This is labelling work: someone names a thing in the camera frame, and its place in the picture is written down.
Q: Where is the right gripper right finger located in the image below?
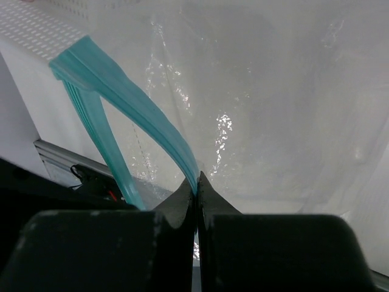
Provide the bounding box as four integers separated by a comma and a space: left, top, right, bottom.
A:
197, 175, 376, 291

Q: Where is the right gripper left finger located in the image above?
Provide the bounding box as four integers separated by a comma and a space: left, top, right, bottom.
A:
1, 181, 195, 291

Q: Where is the clear zip top bag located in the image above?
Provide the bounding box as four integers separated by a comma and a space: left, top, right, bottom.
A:
49, 1, 388, 213

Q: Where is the white perforated plastic basket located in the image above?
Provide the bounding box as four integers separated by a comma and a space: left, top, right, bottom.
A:
1, 1, 139, 63

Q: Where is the aluminium mounting rail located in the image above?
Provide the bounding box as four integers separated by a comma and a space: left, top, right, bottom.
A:
34, 140, 117, 189

